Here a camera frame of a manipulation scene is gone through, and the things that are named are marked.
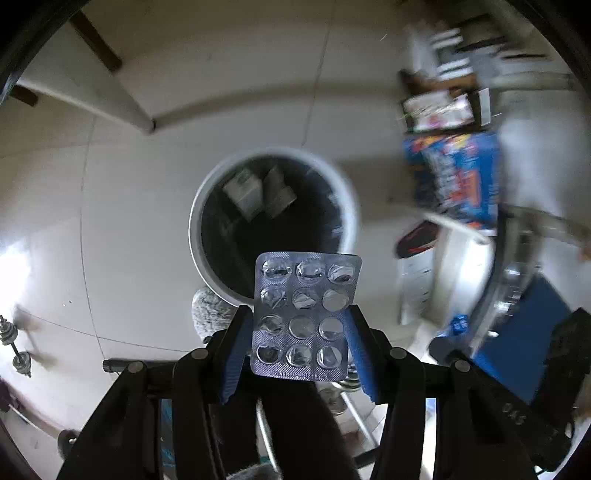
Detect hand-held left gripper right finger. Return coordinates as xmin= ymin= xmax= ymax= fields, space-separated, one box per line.
xmin=344 ymin=305 xmax=539 ymax=480

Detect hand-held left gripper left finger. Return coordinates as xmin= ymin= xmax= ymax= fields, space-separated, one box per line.
xmin=56 ymin=305 xmax=254 ymax=480

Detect silver blister pack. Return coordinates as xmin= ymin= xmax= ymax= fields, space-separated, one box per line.
xmin=249 ymin=251 xmax=363 ymax=383

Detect white trash bin black liner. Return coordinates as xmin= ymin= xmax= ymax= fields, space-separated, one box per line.
xmin=188 ymin=147 xmax=360 ymax=308

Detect metal weight plates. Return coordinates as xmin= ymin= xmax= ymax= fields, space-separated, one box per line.
xmin=318 ymin=364 xmax=372 ymax=416

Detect grey fluffy slipper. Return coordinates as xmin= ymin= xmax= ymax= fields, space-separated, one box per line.
xmin=191 ymin=285 xmax=237 ymax=343

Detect white cardboard box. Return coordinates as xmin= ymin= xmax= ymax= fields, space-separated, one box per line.
xmin=398 ymin=225 xmax=492 ymax=326

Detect white carton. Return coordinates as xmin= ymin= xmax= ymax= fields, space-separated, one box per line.
xmin=222 ymin=168 xmax=264 ymax=219

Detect grey crumpled paper box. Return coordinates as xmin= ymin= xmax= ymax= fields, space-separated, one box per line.
xmin=261 ymin=166 xmax=297 ymax=219

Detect blue printed package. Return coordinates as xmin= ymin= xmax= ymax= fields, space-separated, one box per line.
xmin=401 ymin=130 xmax=503 ymax=232

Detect small metal dumbbell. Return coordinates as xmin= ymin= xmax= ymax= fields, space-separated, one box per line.
xmin=0 ymin=315 xmax=34 ymax=378

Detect box with pictured lid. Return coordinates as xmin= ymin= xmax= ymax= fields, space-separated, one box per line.
xmin=400 ymin=89 xmax=477 ymax=133

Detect white table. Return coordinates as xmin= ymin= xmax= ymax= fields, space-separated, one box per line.
xmin=10 ymin=0 xmax=156 ymax=136

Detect cluttered shelf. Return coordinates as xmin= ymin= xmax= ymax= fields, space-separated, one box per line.
xmin=404 ymin=13 xmax=575 ymax=89

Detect chrome curved frame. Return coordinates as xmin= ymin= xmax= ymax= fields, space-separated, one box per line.
xmin=466 ymin=205 xmax=544 ymax=358

